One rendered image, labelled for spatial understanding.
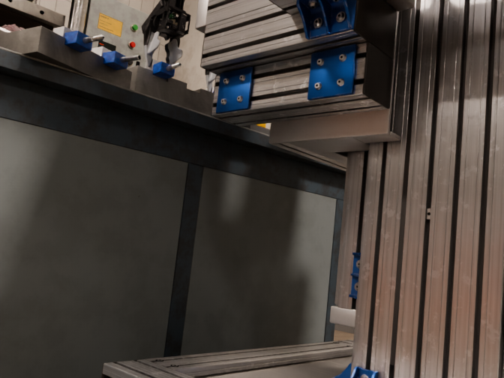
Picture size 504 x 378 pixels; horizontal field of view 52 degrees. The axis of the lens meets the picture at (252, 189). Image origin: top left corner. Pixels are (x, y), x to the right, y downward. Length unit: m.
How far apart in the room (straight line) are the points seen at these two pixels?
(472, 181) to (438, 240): 0.11
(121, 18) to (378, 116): 1.66
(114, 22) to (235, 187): 1.15
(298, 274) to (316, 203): 0.25
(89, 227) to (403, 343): 0.73
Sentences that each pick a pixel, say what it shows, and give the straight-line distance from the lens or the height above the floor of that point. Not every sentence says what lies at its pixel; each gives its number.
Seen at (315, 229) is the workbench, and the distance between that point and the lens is 1.74.
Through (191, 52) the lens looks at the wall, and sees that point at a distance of 5.31.
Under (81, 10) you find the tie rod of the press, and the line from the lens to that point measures 2.19.
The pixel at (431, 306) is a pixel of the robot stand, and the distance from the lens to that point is 0.92.
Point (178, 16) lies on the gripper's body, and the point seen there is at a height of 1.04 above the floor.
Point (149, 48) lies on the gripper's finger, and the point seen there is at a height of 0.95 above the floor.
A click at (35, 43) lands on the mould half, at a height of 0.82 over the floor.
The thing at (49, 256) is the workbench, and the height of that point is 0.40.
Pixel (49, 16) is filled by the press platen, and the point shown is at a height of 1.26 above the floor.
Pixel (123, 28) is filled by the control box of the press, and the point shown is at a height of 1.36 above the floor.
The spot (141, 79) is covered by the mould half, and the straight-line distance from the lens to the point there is 1.36.
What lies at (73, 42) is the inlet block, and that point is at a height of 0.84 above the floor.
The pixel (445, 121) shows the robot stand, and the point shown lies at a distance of 0.95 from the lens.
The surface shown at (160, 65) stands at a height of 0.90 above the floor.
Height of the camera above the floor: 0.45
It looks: 7 degrees up
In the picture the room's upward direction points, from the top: 6 degrees clockwise
